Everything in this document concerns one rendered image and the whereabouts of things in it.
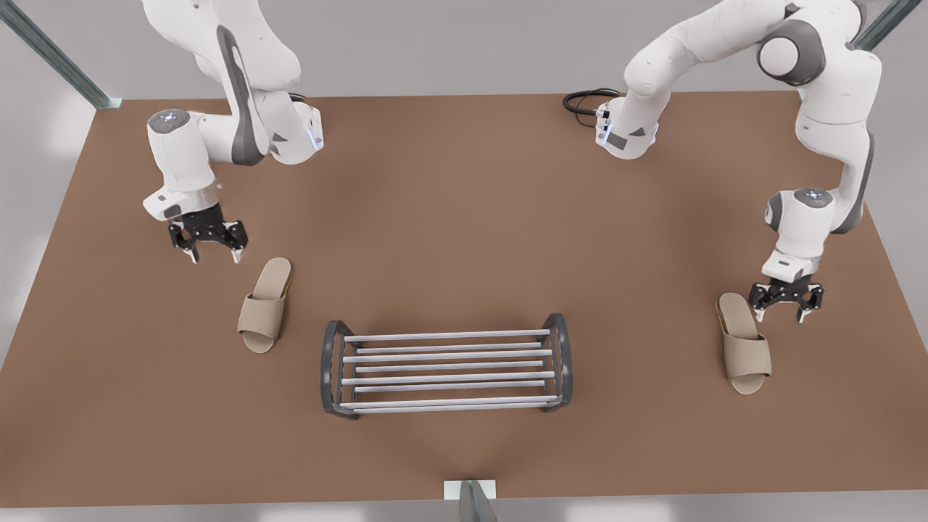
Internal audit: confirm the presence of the beige slipper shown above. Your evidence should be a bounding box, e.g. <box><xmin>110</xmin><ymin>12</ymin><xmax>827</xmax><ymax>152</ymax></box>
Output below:
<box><xmin>237</xmin><ymin>257</ymin><xmax>293</xmax><ymax>355</ymax></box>
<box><xmin>716</xmin><ymin>292</ymin><xmax>773</xmax><ymax>396</ymax></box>

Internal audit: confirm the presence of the silver frame post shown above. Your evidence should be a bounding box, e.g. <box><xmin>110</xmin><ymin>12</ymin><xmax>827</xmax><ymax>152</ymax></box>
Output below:
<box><xmin>853</xmin><ymin>0</ymin><xmax>923</xmax><ymax>51</ymax></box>
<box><xmin>444</xmin><ymin>479</ymin><xmax>500</xmax><ymax>522</ymax></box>
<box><xmin>0</xmin><ymin>0</ymin><xmax>124</xmax><ymax>111</ymax></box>

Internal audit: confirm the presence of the black cable loop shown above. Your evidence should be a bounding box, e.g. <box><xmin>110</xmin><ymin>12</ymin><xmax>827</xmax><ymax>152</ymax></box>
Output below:
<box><xmin>563</xmin><ymin>88</ymin><xmax>624</xmax><ymax>128</ymax></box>

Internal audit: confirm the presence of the grey metal shoe rack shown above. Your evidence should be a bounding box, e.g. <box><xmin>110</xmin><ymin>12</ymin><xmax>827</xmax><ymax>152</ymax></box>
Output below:
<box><xmin>320</xmin><ymin>312</ymin><xmax>573</xmax><ymax>419</ymax></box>

